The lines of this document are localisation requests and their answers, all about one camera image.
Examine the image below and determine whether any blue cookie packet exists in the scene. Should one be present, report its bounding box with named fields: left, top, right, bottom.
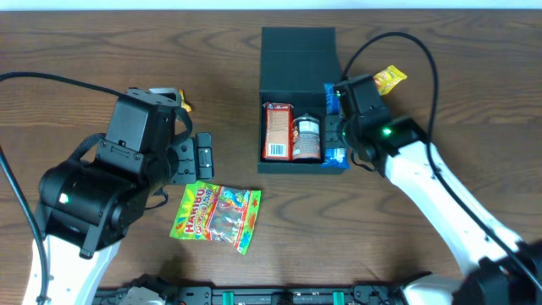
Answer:
left=322, top=82, right=349, bottom=169

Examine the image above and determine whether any brown drink can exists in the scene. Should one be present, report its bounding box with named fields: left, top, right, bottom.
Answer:
left=292, top=114, right=321, bottom=161

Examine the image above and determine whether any small yellow lemon snack packet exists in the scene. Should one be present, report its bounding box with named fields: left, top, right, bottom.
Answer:
left=179, top=89, right=192, bottom=113

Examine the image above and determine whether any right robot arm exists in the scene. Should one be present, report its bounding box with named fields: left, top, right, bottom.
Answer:
left=324, top=75, right=541, bottom=304

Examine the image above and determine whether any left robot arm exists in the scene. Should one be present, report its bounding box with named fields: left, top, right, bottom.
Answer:
left=23, top=88, right=214, bottom=304

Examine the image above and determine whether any Haribo gummy worms bag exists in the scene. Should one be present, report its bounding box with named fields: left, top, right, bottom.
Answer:
left=169, top=181, right=262, bottom=255

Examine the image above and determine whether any orange red carton box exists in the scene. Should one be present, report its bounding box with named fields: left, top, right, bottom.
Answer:
left=263, top=102, right=293, bottom=161

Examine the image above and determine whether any yellow orange biscuit packet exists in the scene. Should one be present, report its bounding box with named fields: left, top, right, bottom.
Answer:
left=373, top=65, right=407, bottom=96

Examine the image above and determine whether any black open box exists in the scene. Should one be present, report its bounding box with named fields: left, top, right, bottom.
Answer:
left=257, top=27, right=345, bottom=175

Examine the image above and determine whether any black mounting rail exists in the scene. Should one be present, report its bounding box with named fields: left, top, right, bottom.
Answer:
left=91, top=274, right=407, bottom=305

